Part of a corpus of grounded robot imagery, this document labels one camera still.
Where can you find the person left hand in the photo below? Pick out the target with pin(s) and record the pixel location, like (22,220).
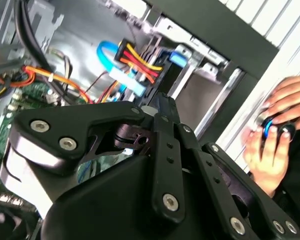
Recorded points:
(295,97)

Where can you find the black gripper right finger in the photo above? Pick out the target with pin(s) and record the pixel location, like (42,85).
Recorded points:
(215,175)

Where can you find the person right hand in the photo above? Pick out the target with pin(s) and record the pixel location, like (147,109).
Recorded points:
(267,162)

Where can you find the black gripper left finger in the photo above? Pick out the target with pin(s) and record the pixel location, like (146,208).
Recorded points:
(65,125)

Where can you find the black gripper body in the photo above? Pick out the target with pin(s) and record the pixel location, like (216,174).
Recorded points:
(102,212)

